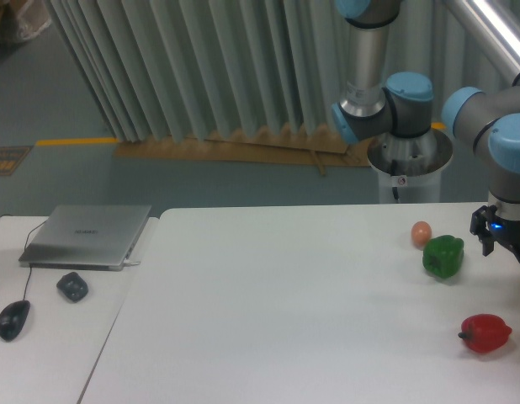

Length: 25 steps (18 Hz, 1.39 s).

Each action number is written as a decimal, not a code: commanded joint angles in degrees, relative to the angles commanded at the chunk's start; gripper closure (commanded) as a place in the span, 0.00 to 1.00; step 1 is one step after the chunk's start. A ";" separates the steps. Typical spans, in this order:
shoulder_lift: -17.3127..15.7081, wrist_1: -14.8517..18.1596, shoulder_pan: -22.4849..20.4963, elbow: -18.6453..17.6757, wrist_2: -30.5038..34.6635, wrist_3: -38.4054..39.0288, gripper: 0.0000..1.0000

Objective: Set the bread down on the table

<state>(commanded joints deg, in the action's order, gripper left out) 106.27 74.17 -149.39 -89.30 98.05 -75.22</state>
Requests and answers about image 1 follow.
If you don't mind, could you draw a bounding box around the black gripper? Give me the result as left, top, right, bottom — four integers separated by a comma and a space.
470, 200, 520, 264

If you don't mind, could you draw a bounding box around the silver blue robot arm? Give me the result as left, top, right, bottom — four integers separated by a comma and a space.
332, 1, 520, 263

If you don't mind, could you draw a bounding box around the green bell pepper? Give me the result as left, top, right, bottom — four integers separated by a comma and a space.
422, 235, 464, 279

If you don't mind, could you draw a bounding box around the brown egg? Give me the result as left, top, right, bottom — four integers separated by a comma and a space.
411, 221, 432, 247

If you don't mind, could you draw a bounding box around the red bell pepper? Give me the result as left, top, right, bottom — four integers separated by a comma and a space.
458, 314, 512, 354

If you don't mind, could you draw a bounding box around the brown cardboard sheet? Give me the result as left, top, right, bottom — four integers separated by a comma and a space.
114, 125, 369, 176

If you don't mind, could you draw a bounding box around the grey pleated curtain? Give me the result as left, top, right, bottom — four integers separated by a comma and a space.
45, 0, 513, 142

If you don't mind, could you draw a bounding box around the silver laptop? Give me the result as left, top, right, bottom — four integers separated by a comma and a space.
19, 205, 151, 270

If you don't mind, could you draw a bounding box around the small black controller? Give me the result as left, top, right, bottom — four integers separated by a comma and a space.
56, 272, 89, 303

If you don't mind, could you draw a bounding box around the black computer mouse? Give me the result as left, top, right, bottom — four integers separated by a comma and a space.
0, 300, 30, 342

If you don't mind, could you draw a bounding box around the plastic wrapped cardboard box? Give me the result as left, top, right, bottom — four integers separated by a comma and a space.
0, 0, 51, 45

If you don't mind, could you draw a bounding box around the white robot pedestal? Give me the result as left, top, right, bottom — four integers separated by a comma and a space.
367, 129, 454, 204

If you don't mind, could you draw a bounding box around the black mouse cable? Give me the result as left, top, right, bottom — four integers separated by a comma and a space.
0, 213, 55, 303

